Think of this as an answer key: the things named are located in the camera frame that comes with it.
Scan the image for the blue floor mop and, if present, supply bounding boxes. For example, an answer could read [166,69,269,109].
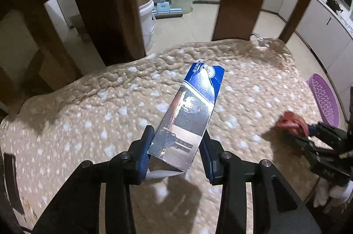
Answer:
[152,0,183,20]

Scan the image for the metal clip on cover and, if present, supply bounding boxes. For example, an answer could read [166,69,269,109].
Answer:
[250,33,272,48]

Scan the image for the red snack wrapper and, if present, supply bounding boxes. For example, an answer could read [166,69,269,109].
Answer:
[276,111,309,137]

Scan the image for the purple plastic basket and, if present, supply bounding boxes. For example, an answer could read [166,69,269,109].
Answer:
[307,73,339,127]

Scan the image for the white gloved right hand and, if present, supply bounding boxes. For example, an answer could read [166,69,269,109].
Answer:
[313,178,352,208]

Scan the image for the grey kitchen cabinets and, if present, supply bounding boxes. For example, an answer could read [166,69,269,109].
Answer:
[162,0,353,113]

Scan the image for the wooden chair left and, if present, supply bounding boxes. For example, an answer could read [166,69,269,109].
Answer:
[1,0,145,114]

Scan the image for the blue white milk carton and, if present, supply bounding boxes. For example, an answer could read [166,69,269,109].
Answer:
[146,61,224,179]

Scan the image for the white plastic bucket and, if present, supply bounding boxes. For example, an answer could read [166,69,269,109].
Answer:
[138,0,157,52]

